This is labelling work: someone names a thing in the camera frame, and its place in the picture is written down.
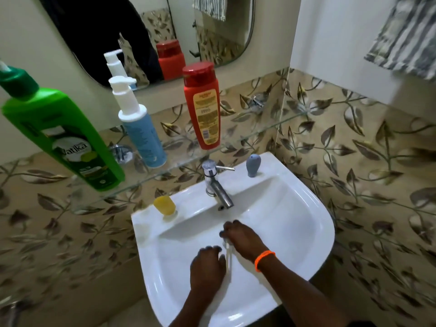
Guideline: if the chrome faucet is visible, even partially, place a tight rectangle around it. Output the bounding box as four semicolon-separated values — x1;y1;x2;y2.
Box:
202;159;236;210

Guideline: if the person's left forearm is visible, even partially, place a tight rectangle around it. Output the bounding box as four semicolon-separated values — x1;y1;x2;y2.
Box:
168;292;219;327

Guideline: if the wall mirror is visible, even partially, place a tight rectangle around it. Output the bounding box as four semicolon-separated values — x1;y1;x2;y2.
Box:
37;0;256;91

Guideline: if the glass shelf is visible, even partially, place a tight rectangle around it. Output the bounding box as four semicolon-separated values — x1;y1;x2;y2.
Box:
67;110;308;209

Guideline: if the chrome wall tap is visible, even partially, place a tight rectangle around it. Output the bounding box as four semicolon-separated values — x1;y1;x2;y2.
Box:
0;296;28;327

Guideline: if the yellow soap bar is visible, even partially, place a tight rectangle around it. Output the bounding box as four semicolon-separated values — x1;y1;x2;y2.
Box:
153;196;176;216

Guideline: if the blue pump bottle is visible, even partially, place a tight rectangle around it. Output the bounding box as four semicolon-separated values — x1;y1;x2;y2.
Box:
108;76;167;169

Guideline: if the person's right forearm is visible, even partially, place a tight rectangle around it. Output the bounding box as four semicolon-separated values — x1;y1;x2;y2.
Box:
255;253;343;327

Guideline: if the white ceramic sink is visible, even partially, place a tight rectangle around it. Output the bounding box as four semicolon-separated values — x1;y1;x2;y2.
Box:
131;152;336;327

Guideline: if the white toothbrush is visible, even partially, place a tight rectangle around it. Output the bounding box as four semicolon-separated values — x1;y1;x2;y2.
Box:
223;239;234;284

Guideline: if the green oil bottle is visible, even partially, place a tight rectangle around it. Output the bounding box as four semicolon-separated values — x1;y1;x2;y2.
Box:
0;60;126;192

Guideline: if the striped grey towel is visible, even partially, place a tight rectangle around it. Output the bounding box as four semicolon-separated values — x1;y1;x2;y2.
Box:
364;0;436;81

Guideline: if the orange wristband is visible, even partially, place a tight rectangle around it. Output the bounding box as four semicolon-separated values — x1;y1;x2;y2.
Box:
254;250;276;273

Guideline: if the person's right hand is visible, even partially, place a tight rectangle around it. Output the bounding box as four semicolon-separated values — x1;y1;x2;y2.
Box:
219;220;270;266

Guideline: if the person's left hand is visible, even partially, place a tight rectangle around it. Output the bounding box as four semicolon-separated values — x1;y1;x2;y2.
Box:
190;246;227;297

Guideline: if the chrome shelf bracket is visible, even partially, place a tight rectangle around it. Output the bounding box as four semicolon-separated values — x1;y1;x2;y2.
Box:
250;93;266;111
109;144;134;165

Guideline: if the grey silicone scrubber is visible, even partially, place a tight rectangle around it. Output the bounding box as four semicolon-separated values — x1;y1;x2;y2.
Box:
246;154;262;178

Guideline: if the red shampoo bottle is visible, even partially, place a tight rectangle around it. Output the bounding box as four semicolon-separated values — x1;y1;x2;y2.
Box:
182;62;221;151

